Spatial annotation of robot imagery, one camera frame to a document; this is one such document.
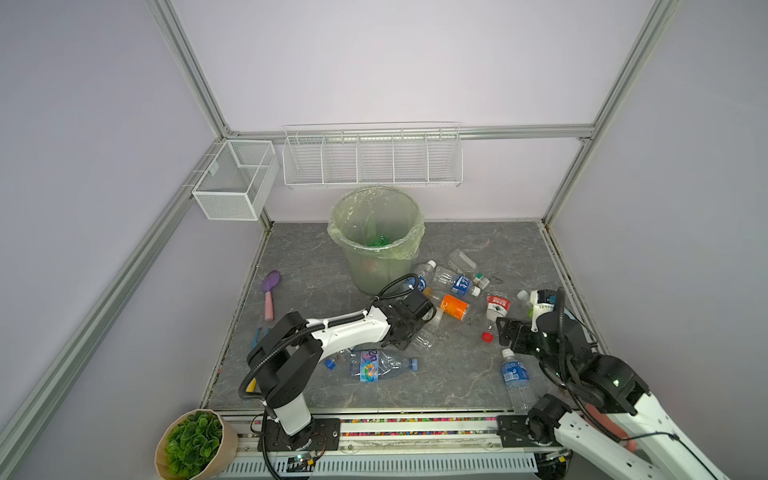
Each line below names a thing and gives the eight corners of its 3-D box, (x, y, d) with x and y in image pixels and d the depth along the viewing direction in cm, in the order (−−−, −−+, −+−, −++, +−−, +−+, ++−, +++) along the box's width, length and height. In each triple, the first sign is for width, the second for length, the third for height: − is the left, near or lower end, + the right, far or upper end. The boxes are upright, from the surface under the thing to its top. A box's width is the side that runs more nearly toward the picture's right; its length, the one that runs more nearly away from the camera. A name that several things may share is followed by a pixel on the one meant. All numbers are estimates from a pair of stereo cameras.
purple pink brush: (257, 322, 96) (255, 319, 94) (266, 275, 108) (264, 271, 106) (273, 320, 96) (271, 317, 94) (280, 273, 108) (278, 270, 106)
